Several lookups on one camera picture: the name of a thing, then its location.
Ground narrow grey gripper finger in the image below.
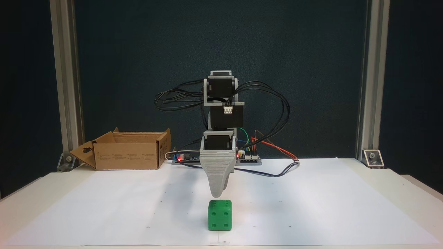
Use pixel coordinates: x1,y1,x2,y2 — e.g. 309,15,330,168
223,172,236,192

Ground black looped motor cable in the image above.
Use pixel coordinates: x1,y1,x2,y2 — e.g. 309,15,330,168
154,79,209,112
227,81,291,153

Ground grey aluminium frame post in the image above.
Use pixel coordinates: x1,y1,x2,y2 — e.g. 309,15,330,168
49,0,85,154
356,0,391,160

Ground green die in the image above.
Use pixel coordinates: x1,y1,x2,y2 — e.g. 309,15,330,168
208,200,233,231

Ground metal corner bracket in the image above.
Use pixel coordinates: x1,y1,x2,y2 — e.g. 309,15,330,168
57,152,77,172
362,149,385,169

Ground large white paper sheet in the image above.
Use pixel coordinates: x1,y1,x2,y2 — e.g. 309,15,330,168
3,158,440,247

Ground blue circuit board red light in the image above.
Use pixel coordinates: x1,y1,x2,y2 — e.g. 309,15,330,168
174,153,202,164

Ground black cable with white connector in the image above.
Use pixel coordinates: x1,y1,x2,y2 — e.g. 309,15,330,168
180,160,300,178

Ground coloured jumper wires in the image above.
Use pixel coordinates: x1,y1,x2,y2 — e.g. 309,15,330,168
237,128,258,154

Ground brown cardboard box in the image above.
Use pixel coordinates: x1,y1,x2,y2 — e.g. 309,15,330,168
69,128,172,170

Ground orange and red wires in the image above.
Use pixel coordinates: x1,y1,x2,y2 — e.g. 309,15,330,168
250,136,299,162

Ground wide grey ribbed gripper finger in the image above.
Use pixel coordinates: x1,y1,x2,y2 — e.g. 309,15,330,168
200,162,237,199

